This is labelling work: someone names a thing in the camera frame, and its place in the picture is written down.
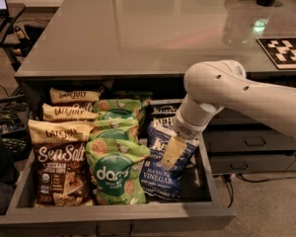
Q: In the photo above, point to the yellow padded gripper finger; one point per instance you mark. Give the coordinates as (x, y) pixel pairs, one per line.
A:
(174, 150)

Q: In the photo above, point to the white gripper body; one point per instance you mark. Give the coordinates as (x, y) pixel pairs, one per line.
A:
(188, 127)

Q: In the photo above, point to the blue kettle chip bag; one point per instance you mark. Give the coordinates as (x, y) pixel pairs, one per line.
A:
(164, 107)
(166, 121)
(154, 178)

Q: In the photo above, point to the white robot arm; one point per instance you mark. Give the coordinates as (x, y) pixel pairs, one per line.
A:
(213, 86)

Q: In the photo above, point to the closed grey drawer middle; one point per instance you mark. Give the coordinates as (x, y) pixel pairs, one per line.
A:
(247, 141)

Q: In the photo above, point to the closed grey drawer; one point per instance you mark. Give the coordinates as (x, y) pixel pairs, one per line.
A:
(229, 117)
(253, 164)
(247, 141)

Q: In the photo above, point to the closed grey drawer upper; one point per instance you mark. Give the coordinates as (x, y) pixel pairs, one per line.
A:
(229, 117)

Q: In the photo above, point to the closed grey drawer lower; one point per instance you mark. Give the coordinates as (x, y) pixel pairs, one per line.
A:
(253, 164)

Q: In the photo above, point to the middle green Dang chip bag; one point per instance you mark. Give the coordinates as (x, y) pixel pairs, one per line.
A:
(116, 128)

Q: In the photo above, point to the green dang chip bag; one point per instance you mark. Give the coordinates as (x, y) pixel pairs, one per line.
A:
(116, 128)
(116, 167)
(118, 109)

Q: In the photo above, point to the rear green Dang chip bag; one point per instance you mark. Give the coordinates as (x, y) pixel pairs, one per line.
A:
(118, 109)

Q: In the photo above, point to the front green Dang chip bag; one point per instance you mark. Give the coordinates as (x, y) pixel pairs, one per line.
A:
(116, 167)

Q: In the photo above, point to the middle Late July chip bag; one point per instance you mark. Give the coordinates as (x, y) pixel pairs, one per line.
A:
(51, 113)

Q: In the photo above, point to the late july chip bag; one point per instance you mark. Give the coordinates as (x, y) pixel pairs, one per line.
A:
(59, 96)
(51, 113)
(60, 156)

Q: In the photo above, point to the front Late July chip bag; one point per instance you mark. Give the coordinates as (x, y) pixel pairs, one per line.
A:
(60, 156)

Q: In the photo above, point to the grey cabinet counter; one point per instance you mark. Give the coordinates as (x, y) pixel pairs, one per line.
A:
(120, 38)

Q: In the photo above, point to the rear Late July chip bag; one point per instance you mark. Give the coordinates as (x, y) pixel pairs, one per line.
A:
(59, 96)

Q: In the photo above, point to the open grey top drawer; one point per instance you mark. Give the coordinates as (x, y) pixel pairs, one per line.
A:
(199, 209)

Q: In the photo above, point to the black white fiducial marker board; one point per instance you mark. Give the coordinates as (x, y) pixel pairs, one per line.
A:
(281, 51)

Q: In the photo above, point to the dark side desk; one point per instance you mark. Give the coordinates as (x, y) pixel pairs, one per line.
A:
(15, 11)

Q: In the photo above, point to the black wire crate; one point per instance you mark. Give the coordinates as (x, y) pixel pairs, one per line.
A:
(14, 113)

